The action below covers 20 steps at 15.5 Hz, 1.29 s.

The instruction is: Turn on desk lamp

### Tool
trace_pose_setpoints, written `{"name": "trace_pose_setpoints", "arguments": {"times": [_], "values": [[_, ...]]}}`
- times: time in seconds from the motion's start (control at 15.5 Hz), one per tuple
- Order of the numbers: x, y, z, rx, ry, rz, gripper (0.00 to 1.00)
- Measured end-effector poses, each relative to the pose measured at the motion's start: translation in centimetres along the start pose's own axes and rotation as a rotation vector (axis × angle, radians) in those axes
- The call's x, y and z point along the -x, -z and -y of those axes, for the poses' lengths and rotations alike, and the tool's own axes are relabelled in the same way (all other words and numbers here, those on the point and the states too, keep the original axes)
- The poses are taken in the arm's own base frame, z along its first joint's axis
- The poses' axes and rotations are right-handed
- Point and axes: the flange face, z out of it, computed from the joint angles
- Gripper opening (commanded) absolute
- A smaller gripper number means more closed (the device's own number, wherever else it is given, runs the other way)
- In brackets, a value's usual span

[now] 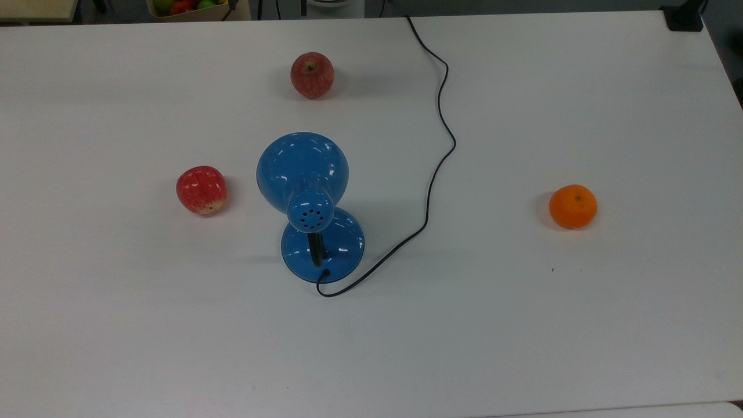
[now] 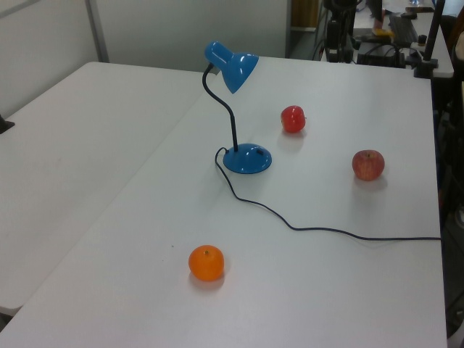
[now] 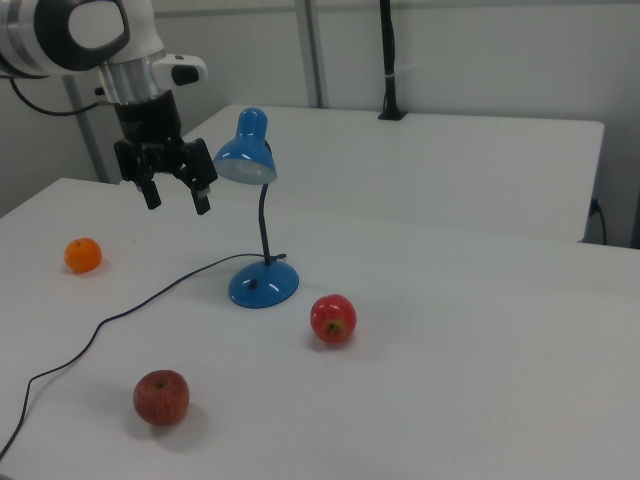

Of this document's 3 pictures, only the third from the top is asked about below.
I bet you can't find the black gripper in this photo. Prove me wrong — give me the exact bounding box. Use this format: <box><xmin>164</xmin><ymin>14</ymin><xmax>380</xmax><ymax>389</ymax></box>
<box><xmin>113</xmin><ymin>89</ymin><xmax>220</xmax><ymax>217</ymax></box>

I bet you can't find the blue desk lamp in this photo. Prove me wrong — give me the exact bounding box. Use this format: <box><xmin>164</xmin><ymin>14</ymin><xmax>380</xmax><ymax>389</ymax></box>
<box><xmin>213</xmin><ymin>107</ymin><xmax>301</xmax><ymax>310</ymax></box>

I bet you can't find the orange mandarin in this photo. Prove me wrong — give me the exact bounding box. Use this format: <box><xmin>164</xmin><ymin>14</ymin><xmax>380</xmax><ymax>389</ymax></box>
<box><xmin>63</xmin><ymin>237</ymin><xmax>103</xmax><ymax>274</ymax></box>

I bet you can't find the bright red apple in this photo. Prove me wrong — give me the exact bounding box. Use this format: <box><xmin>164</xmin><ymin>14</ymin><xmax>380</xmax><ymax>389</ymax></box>
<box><xmin>309</xmin><ymin>293</ymin><xmax>358</xmax><ymax>345</ymax></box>

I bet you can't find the dark red apple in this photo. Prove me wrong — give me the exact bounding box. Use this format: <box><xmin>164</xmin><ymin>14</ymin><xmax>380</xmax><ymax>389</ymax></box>
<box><xmin>132</xmin><ymin>369</ymin><xmax>191</xmax><ymax>427</ymax></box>

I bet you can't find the black pole with clamp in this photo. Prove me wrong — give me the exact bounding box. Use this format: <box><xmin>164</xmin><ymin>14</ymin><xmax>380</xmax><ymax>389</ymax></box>
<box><xmin>377</xmin><ymin>0</ymin><xmax>408</xmax><ymax>122</ymax></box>

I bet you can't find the white side table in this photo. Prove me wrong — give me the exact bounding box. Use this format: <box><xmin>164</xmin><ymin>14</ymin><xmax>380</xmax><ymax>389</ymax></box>
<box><xmin>182</xmin><ymin>103</ymin><xmax>606</xmax><ymax>244</ymax></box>

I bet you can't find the grey aluminium frame post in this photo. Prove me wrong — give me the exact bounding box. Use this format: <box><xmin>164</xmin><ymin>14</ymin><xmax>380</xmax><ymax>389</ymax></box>
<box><xmin>63</xmin><ymin>78</ymin><xmax>112</xmax><ymax>184</ymax></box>
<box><xmin>294</xmin><ymin>0</ymin><xmax>330</xmax><ymax>109</ymax></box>

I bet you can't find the thin black lamp cable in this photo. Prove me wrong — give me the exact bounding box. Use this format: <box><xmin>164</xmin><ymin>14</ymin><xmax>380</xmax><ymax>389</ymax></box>
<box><xmin>0</xmin><ymin>252</ymin><xmax>289</xmax><ymax>469</ymax></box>

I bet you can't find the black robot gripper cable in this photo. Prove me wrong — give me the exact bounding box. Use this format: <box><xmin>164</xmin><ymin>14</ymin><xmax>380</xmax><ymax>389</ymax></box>
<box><xmin>8</xmin><ymin>77</ymin><xmax>104</xmax><ymax>117</ymax></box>

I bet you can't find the black wall socket cable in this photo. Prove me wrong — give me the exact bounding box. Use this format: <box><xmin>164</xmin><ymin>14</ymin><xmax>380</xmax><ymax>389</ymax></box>
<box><xmin>589</xmin><ymin>197</ymin><xmax>609</xmax><ymax>246</ymax></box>

